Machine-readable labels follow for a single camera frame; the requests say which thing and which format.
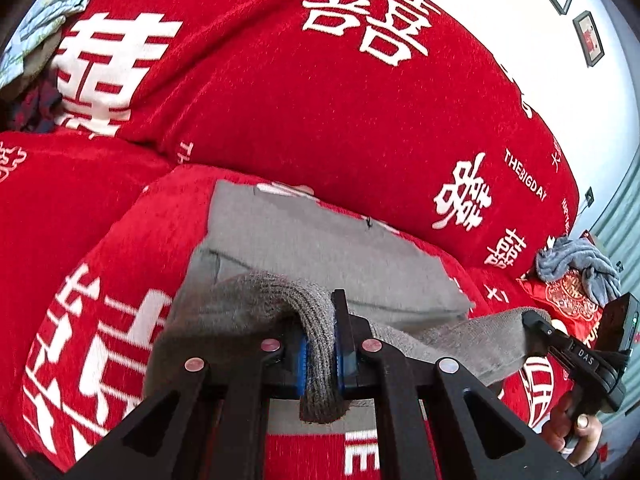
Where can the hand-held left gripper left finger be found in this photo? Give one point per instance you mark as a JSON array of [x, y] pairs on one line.
[[300, 362]]

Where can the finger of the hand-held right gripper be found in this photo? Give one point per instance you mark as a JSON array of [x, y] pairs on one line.
[[542, 330]]

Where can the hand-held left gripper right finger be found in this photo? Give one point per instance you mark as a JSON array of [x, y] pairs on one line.
[[340, 365]]

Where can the grey knit sweater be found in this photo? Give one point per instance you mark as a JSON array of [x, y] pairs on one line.
[[310, 240]]

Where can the person's right hand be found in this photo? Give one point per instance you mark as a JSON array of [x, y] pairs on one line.
[[557, 425]]

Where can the red cushion with white emblem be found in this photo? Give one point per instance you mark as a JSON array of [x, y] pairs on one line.
[[567, 300]]

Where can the grey-blue crumpled cloth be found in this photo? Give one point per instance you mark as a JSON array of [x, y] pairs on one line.
[[575, 260]]

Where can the green striped curtain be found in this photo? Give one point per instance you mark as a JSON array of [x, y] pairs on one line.
[[620, 220]]

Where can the red printed sofa cover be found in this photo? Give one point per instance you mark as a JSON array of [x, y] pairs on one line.
[[300, 110]]

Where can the dark plaid cloth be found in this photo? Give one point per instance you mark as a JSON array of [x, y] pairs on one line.
[[37, 107]]

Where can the dark brown cloth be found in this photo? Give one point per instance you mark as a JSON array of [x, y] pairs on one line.
[[37, 57]]

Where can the pale blue-green crumpled cloth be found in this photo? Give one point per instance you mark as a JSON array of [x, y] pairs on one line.
[[35, 25]]

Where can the wall socket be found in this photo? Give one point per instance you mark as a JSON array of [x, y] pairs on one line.
[[588, 197]]

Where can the small black picture frame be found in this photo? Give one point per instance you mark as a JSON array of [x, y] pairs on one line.
[[590, 37]]

